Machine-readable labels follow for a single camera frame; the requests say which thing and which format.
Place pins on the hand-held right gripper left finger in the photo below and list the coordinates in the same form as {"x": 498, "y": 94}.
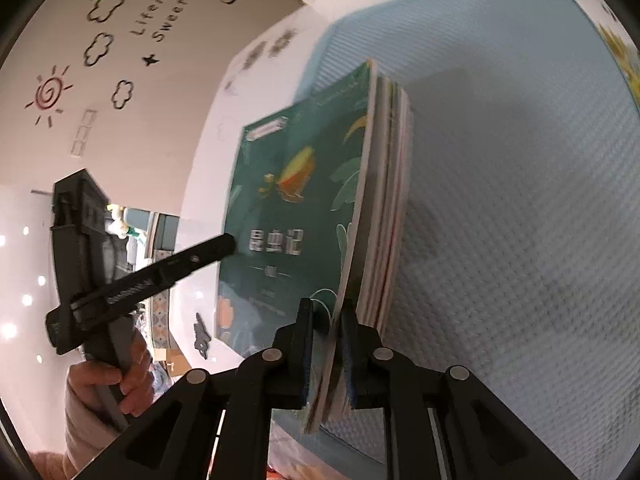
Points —
{"x": 305, "y": 360}

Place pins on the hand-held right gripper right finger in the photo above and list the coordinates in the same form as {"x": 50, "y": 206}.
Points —
{"x": 352, "y": 360}

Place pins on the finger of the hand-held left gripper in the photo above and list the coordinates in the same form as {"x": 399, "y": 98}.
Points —
{"x": 205, "y": 255}

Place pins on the dark green book orange insect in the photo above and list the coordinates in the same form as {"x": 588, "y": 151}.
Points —
{"x": 300, "y": 185}

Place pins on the stack of thin books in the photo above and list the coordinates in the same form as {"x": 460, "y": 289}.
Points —
{"x": 395, "y": 185}

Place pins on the person's left forearm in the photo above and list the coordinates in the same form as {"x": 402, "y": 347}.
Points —
{"x": 80, "y": 435}

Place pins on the person's left hand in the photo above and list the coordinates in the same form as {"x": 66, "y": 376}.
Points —
{"x": 140, "y": 380}

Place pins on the light blue textured mat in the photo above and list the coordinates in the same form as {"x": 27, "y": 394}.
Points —
{"x": 500, "y": 260}

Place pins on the cloud and text wall decal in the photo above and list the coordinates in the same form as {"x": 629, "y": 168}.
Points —
{"x": 160, "y": 25}

